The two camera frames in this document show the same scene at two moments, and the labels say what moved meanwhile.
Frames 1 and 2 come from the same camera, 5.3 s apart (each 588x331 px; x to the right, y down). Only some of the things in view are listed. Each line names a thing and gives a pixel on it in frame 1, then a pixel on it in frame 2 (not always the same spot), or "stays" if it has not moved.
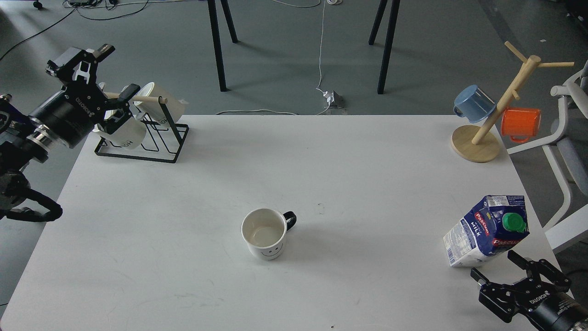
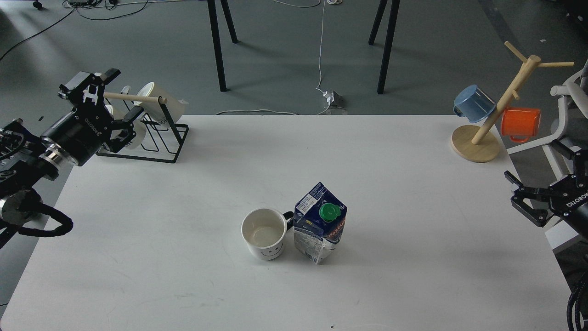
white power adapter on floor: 334,99 stays
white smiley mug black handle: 264,231 stays
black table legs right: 393,20 stays
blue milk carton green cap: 499,222 → 319,223
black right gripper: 548,309 → 568,196
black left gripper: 70,115 → 79,134
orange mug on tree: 519,124 stays
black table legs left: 212,12 stays
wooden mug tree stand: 479,144 stays
